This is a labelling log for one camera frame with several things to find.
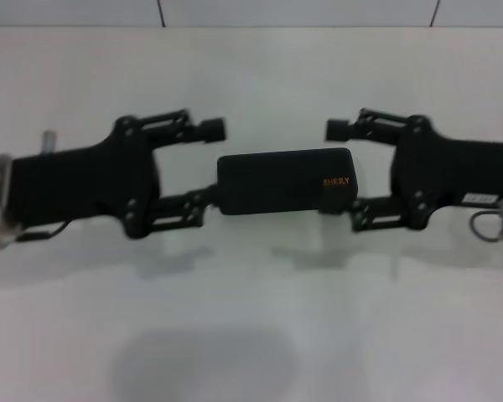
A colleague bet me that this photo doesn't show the black glasses case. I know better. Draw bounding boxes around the black glasses case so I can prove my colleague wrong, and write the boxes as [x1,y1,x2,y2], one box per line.
[216,147,360,217]

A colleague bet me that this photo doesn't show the black cable with silver plug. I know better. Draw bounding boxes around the black cable with silver plug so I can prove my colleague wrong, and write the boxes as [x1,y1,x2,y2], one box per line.
[0,219,75,250]

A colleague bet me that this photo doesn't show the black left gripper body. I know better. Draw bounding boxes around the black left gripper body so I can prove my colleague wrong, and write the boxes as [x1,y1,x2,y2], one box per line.
[11,116,161,240]

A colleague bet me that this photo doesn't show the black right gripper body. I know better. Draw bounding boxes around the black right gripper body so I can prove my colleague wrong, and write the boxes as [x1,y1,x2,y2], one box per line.
[391,115,503,230]

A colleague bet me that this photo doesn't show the silver cylindrical connector stub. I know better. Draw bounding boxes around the silver cylindrical connector stub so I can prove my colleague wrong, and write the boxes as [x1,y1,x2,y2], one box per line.
[41,130,60,154]

